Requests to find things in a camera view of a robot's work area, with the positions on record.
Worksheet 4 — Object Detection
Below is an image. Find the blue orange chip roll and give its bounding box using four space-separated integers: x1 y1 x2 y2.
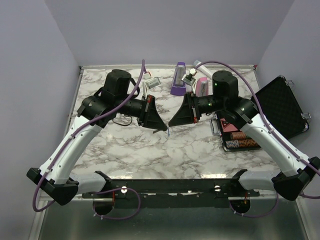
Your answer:
225 139 260 149

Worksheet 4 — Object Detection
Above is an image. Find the purple cable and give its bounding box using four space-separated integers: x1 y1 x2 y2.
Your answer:
196 60 320 200
31 59 147 213

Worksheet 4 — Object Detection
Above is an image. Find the white toy microphone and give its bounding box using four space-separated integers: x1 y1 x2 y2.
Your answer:
193 60 213 79

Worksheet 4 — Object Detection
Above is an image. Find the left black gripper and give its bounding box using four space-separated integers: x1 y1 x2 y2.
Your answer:
116 94 168 131

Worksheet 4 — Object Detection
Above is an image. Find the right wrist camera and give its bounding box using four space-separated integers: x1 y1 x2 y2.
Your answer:
182 68 197 92

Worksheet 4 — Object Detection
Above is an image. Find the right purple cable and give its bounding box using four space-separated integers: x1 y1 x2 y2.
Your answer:
196 60 320 200

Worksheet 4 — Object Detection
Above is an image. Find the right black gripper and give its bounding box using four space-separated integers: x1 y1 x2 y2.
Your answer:
168 91 226 127

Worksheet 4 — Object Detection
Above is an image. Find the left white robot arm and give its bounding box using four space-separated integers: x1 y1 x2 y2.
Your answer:
26 69 167 206

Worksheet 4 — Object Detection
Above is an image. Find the black poker chip case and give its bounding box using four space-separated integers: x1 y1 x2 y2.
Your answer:
215 75 309 152

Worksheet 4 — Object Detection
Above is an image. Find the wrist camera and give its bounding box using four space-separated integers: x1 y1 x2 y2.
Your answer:
182 68 197 92
142 77 161 97

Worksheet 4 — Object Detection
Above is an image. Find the purple metronome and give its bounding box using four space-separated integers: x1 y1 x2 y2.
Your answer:
170 62 186 97

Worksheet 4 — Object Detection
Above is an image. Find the orange poker chip roll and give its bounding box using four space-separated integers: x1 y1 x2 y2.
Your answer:
230 132 248 140

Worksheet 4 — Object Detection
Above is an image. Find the red playing card deck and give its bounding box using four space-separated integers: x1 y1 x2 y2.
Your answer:
220 118 239 133

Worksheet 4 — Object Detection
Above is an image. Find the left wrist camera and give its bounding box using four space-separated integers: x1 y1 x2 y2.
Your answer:
142 77 161 97

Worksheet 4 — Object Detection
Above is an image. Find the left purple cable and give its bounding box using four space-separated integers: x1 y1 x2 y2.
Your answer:
31 59 147 213

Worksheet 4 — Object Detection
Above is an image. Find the pink metronome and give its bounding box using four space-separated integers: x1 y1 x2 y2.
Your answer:
195 77 209 97

